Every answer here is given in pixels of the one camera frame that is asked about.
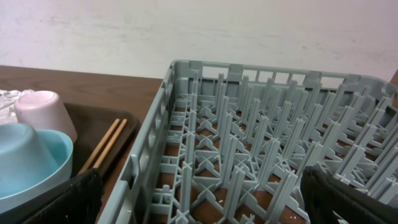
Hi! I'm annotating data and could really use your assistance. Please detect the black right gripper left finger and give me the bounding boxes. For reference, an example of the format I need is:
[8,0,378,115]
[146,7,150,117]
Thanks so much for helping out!
[1,168,103,224]

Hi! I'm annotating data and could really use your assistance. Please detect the right wooden chopstick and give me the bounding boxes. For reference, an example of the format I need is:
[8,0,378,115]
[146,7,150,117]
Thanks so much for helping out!
[93,119,127,168]

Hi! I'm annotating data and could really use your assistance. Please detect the grey dishwasher rack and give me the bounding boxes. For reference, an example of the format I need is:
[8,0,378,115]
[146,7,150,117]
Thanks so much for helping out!
[99,60,397,223]

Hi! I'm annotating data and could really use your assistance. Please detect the light blue cup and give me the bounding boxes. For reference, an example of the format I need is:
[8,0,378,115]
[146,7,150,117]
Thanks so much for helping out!
[1,123,58,197]

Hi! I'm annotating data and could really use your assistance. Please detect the pink plastic cup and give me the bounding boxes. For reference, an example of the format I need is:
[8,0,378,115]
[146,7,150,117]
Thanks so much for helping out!
[14,90,78,142]

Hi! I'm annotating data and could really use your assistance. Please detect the wooden chopstick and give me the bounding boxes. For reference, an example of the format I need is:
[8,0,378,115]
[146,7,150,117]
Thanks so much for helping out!
[78,119,119,174]
[93,119,127,168]

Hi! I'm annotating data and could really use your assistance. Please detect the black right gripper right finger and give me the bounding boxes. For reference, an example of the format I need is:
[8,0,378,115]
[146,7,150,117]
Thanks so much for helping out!
[300,166,397,224]

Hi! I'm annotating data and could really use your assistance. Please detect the brown serving tray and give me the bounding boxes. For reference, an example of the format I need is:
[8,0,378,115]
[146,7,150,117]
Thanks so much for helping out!
[65,103,141,185]

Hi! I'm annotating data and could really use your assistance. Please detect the left wooden chopstick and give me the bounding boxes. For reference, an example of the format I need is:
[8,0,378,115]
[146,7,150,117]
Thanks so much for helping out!
[78,119,119,174]

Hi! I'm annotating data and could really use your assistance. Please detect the light blue bowl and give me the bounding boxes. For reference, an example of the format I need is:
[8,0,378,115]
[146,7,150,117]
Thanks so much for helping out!
[1,124,73,213]

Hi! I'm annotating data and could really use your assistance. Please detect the crumpled white napkin wrapper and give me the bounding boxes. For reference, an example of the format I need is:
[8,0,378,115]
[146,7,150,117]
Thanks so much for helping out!
[0,90,34,124]

